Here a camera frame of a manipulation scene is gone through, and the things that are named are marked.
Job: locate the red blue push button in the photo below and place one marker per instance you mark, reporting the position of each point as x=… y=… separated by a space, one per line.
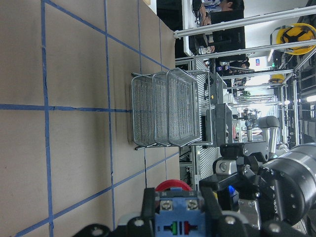
x=179 y=211

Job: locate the yellow hard hat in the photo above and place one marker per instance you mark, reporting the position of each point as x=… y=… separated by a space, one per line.
x=296 y=32

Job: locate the wire mesh shelf rack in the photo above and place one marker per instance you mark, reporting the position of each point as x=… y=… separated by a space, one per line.
x=165 y=109

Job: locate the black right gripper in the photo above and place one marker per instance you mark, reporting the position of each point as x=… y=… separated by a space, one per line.
x=240 y=180

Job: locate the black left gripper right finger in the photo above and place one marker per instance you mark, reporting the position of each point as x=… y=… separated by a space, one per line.
x=212 y=212

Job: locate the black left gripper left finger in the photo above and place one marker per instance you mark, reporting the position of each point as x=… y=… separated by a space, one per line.
x=148 y=213

